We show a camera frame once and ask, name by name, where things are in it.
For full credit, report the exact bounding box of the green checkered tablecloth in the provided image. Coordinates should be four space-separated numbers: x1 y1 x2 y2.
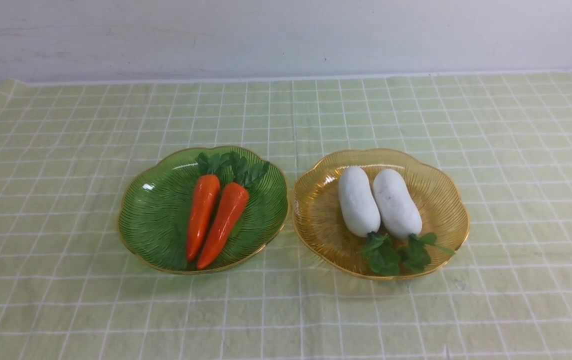
0 72 572 360

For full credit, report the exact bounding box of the green glass plate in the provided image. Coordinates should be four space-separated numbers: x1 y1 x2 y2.
117 145 289 276

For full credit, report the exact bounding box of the orange toy carrot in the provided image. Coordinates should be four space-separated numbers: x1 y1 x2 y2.
196 152 270 271
185 152 231 262

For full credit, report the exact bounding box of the white toy radish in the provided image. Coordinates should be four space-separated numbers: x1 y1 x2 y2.
338 166 401 276
372 168 455 275

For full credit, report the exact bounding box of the amber glass plate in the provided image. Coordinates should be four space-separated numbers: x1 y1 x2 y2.
293 148 471 280

